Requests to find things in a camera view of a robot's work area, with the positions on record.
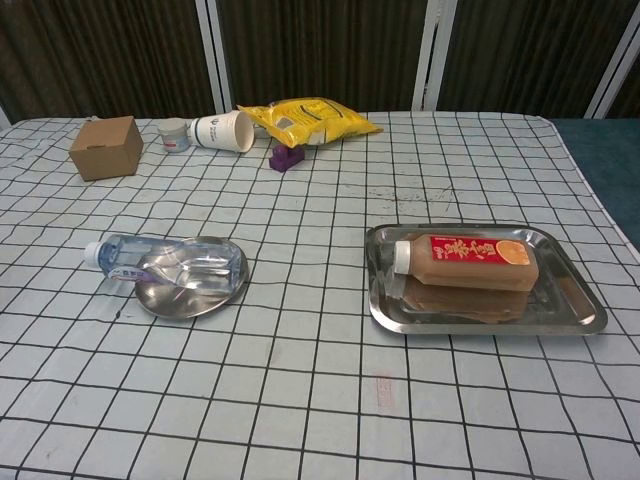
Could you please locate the brown drink bottle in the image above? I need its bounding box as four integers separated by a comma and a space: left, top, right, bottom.
393, 233, 540, 292

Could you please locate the clear plastic water bottle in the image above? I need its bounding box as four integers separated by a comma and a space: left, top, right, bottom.
83, 233, 241, 296

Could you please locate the purple plastic block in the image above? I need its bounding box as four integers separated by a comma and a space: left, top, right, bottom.
268, 141, 306, 172

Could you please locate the yellow snack bag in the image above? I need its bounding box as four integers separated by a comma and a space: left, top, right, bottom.
235, 96, 384, 149

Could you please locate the white black checkered tablecloth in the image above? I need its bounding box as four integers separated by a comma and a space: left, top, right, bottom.
0, 110, 640, 480

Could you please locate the round steel plate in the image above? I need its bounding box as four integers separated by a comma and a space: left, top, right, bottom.
133, 235, 250, 321

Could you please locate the white paper cup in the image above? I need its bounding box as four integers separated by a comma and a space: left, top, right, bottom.
188, 110, 256, 154

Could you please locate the small white lid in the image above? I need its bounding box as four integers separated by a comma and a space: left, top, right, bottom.
158, 119, 192, 153

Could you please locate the brown folding partition screen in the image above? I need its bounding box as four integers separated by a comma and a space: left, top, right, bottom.
0, 0, 640, 126

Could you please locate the rectangular steel tray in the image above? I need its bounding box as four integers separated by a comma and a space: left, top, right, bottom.
363, 223, 609, 335

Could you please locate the brown cardboard box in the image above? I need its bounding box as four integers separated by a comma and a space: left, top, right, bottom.
68, 115, 145, 182

